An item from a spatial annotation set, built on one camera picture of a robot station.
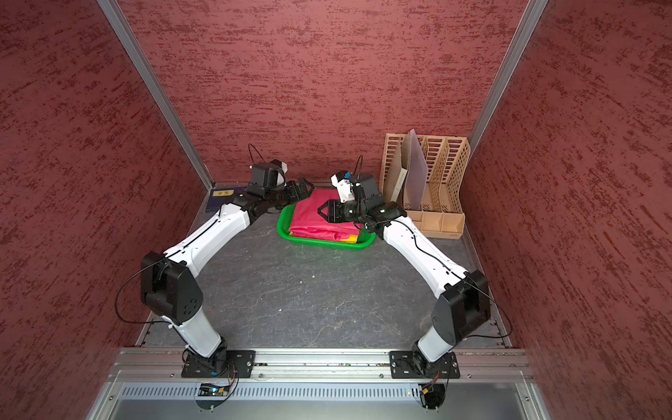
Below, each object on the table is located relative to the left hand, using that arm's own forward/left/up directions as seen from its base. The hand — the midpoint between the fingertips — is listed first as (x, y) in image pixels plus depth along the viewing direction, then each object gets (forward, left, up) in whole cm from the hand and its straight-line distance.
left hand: (304, 195), depth 85 cm
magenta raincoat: (-2, 0, -14) cm, 14 cm away
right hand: (-10, -7, +1) cm, 12 cm away
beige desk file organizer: (+21, -54, -3) cm, 58 cm away
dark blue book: (+19, +43, -23) cm, 52 cm away
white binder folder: (+7, -33, +3) cm, 34 cm away
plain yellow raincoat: (-6, -17, -17) cm, 25 cm away
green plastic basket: (-7, -22, -16) cm, 28 cm away
